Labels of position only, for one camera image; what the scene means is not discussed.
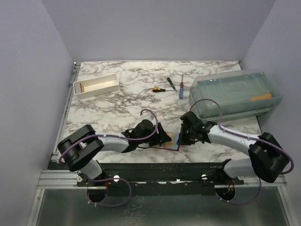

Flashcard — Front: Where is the blue red screwdriver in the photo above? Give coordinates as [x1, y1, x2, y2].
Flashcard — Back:
[179, 75, 184, 99]

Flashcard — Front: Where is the red card holder wallet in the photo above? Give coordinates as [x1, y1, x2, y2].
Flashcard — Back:
[152, 131, 179, 151]

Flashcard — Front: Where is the white rectangular tray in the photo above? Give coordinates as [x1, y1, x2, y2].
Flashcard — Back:
[73, 73, 119, 99]

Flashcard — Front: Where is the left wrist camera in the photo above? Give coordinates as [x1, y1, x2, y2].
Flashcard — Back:
[141, 112, 154, 121]

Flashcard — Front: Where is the gold credit card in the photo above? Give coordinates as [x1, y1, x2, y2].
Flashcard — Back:
[162, 132, 178, 150]

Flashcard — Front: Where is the clear plastic storage box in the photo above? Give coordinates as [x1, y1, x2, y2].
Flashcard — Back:
[189, 69, 282, 122]

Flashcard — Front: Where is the orange item in box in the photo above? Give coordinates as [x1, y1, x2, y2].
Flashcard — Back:
[249, 93, 272, 101]

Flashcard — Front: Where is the yellow black screwdriver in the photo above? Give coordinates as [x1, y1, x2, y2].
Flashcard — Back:
[152, 88, 166, 93]

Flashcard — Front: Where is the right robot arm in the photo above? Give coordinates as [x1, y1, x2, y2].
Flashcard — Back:
[178, 111, 289, 185]

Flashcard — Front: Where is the stack of cards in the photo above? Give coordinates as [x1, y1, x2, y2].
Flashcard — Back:
[79, 83, 85, 93]

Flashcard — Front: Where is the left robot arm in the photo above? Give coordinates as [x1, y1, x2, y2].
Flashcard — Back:
[57, 119, 172, 186]

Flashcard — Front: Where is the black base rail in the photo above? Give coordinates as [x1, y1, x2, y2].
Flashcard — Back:
[77, 162, 258, 201]

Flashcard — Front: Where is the green black screwdriver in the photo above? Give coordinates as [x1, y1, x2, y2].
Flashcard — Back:
[167, 77, 177, 91]

